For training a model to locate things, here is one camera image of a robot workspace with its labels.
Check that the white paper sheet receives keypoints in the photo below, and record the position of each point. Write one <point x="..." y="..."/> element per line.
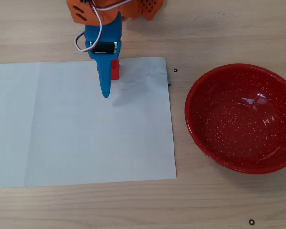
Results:
<point x="85" y="133"/>

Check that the blue pointed gripper finger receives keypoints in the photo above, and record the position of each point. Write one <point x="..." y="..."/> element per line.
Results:
<point x="104" y="76"/>

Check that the red speckled bowl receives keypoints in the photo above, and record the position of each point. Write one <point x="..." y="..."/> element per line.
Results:
<point x="240" y="124"/>

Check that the blue gripper body with servo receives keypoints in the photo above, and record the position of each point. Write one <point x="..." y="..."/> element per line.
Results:
<point x="102" y="56"/>

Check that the red cube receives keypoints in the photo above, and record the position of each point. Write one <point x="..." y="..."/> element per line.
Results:
<point x="115" y="70"/>

